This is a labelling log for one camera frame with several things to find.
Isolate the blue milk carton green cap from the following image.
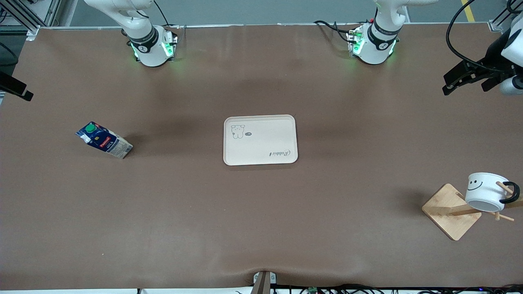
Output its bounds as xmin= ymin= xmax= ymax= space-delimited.
xmin=75 ymin=121 xmax=134 ymax=159

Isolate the white smiley mug black handle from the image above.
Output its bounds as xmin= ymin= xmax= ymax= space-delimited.
xmin=465 ymin=172 xmax=521 ymax=212

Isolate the cream tray with rabbit print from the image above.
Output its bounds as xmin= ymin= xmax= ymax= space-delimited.
xmin=223 ymin=115 xmax=298 ymax=166

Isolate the wooden mug tree stand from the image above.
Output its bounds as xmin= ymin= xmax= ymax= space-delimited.
xmin=422 ymin=182 xmax=523 ymax=241

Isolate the brown table cover sheet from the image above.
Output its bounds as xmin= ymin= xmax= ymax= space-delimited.
xmin=0 ymin=24 xmax=523 ymax=291

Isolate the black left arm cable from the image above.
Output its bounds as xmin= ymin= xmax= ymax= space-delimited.
xmin=446 ymin=0 xmax=504 ymax=74

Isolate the black base cable bundle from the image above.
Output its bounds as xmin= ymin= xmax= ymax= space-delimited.
xmin=314 ymin=20 xmax=356 ymax=43

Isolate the metal camera mount clamp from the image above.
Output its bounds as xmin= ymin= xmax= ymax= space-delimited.
xmin=251 ymin=270 xmax=277 ymax=294

